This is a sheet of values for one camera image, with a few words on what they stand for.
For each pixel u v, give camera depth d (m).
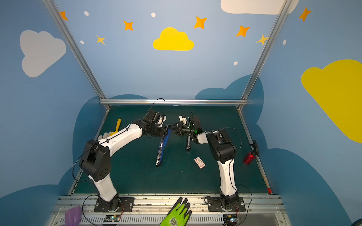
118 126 1.07
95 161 0.47
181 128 0.88
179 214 0.71
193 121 0.81
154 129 0.75
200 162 0.89
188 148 0.96
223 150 0.58
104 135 1.01
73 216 0.70
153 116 0.72
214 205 0.75
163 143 0.86
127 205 0.75
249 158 0.84
